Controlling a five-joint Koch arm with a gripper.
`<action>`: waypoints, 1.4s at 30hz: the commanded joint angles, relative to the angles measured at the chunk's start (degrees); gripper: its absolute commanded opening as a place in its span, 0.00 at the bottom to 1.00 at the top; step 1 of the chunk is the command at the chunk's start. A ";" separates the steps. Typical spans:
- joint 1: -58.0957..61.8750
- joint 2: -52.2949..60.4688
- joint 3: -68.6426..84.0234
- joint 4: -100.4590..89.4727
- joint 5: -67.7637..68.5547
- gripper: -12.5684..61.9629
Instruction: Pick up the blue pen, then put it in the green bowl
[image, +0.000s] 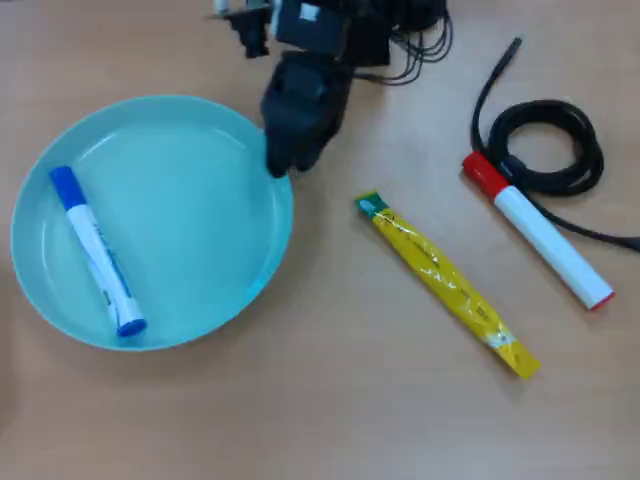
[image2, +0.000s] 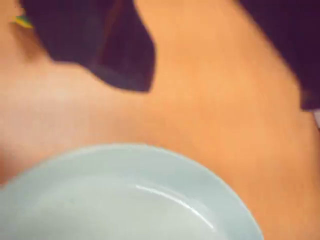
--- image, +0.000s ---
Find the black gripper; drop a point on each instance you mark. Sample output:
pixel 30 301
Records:
pixel 310 90

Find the white bottle with blue cap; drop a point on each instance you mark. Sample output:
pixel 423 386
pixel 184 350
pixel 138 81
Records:
pixel 95 250

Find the light green round bowl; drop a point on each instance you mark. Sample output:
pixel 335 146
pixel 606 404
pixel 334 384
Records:
pixel 190 225

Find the red capped white marker pen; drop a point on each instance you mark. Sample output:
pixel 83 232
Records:
pixel 545 240

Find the black base block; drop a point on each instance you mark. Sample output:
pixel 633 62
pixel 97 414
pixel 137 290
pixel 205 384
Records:
pixel 370 45

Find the yellow stick sachet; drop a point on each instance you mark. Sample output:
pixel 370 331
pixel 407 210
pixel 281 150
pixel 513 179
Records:
pixel 440 275

